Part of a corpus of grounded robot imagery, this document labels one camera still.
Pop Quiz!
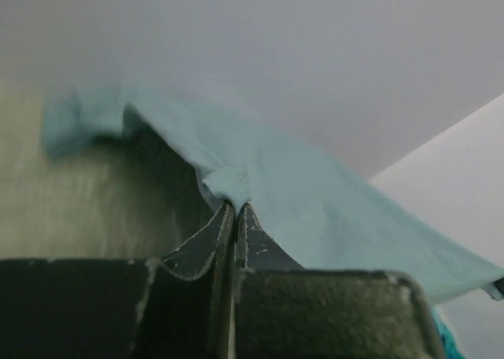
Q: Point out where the grey blue t shirt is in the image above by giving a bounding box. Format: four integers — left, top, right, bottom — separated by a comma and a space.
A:
41, 85, 503, 304

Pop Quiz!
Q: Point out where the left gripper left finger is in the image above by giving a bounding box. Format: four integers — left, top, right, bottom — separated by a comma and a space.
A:
1, 203, 234, 358

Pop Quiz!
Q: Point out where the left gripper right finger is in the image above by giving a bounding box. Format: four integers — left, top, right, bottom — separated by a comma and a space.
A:
234, 205, 445, 359

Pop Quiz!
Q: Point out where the bright blue t shirt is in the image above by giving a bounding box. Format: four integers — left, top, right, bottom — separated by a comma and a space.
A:
432, 308, 465, 359

